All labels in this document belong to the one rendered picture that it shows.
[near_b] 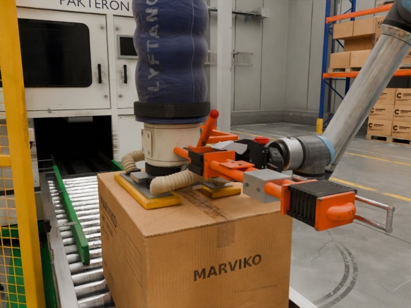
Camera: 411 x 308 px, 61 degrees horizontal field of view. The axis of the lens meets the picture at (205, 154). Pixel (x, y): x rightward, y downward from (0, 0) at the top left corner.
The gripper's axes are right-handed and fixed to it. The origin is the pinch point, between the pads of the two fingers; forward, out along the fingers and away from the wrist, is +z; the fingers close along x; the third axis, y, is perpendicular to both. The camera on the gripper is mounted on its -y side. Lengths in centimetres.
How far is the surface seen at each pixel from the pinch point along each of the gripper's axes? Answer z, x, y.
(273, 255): -14.7, -25.2, -4.5
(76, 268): 27, -55, 67
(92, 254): 19, -55, 76
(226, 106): -164, -5, 273
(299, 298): -33, -48, 4
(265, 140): -49, -5, 47
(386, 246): -208, -107, 93
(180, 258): 11.5, -19.9, -4.2
